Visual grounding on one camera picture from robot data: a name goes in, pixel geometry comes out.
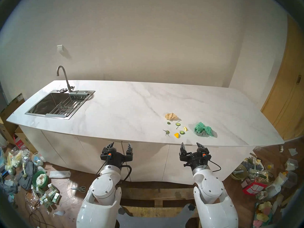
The white plastic jug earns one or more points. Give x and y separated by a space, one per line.
37 159

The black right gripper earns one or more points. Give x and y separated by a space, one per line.
196 159

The wooden pallet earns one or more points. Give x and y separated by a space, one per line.
154 192

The cardboard box with red label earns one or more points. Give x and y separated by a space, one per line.
23 139

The beige paper tissue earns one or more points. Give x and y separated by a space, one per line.
171 116

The woven basket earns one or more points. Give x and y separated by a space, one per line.
239 173

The white wall socket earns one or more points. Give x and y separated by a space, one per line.
60 48

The wooden door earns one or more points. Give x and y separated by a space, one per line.
287 99

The green bowl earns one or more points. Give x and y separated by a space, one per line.
40 179

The white foam net sleeve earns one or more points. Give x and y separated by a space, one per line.
59 174

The grey fabric bag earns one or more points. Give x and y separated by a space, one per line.
28 173

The white kitchen counter cabinet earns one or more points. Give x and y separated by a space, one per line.
147 158

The curved metal faucet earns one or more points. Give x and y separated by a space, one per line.
67 81

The white plastic pitcher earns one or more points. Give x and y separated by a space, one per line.
276 183

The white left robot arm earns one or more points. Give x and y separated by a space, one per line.
104 189

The tray with coloured sponges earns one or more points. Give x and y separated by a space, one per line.
263 213

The green cleaning cloth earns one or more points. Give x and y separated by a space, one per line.
201 129

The pale yellow plastic bag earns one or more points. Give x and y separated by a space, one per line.
10 162

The red white carton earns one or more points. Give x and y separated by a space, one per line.
254 187

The grey sink drain rack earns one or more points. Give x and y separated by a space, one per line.
64 106

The small green white carton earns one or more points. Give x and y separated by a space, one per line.
56 197
51 187
46 201

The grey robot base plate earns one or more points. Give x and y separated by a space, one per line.
154 221

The clear plastic container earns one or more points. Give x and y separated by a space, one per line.
292 179
291 163

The stainless steel sink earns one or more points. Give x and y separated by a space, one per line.
42 104

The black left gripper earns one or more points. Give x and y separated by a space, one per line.
114 158

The green herb sprig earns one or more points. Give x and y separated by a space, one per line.
167 132

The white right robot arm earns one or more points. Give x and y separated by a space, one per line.
211 189

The white paper scrap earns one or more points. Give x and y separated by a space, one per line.
292 152
59 213

